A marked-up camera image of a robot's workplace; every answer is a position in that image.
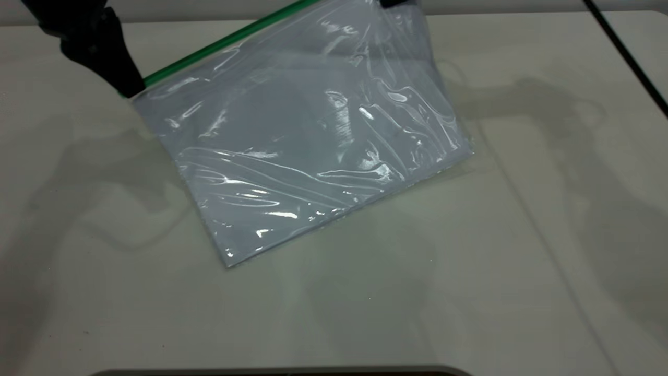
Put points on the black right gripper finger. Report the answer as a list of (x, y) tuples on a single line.
[(397, 2)]

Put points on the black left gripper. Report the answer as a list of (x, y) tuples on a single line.
[(62, 15)]

